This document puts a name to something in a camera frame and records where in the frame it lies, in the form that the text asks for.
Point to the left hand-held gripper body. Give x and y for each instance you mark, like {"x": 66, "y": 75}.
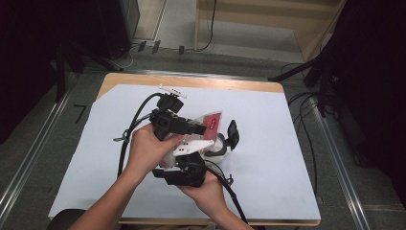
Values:
{"x": 166, "y": 123}

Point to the metal floor rail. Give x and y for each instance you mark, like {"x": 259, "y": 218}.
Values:
{"x": 341, "y": 166}
{"x": 35, "y": 153}

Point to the black metal stand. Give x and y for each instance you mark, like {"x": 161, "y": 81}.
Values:
{"x": 60, "y": 73}
{"x": 320, "y": 76}

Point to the person's left hand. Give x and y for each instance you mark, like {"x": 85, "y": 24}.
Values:
{"x": 146, "y": 153}

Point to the white bag with red print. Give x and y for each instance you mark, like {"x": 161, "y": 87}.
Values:
{"x": 212, "y": 126}

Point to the person's dark clothed leg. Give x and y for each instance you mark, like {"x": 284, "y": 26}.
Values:
{"x": 65, "y": 220}

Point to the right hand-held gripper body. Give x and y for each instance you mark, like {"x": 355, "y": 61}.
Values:
{"x": 190, "y": 172}

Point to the wooden frame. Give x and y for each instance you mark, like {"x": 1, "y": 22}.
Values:
{"x": 255, "y": 16}

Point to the white table sheet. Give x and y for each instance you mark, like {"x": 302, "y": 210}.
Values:
{"x": 271, "y": 143}

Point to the person's right hand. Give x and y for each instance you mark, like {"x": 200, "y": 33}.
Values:
{"x": 207, "y": 196}

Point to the black curtain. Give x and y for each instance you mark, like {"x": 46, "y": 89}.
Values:
{"x": 376, "y": 80}

